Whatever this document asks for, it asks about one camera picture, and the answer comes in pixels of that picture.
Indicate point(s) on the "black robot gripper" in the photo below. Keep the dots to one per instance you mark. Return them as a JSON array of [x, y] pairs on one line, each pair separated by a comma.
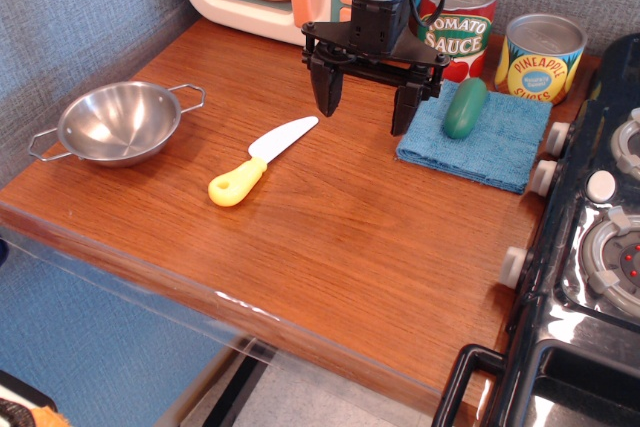
[[376, 43]]

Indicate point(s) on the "yellow handled toy knife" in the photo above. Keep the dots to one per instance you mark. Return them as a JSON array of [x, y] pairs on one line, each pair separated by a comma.
[[230, 188]]

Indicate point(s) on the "steel bowl with wire handles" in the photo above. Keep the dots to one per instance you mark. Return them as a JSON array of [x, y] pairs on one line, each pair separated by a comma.
[[118, 125]]

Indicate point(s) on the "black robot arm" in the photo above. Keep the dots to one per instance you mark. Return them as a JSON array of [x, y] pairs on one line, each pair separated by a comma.
[[376, 44]]

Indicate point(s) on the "green toy pickle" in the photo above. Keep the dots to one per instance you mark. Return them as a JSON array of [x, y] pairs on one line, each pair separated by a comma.
[[465, 108]]

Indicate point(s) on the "tomato sauce can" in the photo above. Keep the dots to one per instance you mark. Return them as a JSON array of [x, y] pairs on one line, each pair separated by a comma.
[[460, 29]]

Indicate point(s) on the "blue folded cloth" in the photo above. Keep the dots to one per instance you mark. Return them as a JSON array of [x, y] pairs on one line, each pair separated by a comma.
[[500, 149]]

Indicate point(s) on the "pineapple slices can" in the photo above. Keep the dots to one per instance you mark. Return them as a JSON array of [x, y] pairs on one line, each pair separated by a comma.
[[540, 56]]

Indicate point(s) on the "white stove knob middle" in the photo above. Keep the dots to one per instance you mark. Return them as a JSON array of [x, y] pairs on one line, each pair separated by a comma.
[[542, 178]]

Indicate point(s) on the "white stove knob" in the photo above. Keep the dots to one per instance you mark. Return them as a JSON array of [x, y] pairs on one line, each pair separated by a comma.
[[512, 265], [556, 138], [542, 178]]

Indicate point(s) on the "white stove knob rear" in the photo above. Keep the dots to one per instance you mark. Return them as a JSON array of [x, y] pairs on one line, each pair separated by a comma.
[[556, 138]]

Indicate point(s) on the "white stove knob front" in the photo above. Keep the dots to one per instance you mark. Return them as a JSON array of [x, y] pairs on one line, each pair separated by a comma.
[[512, 265]]

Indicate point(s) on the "black toy stove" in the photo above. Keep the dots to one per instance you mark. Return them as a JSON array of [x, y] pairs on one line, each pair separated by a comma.
[[573, 352]]

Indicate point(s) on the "orange object bottom left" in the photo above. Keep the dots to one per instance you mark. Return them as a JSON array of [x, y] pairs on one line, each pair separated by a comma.
[[14, 414]]

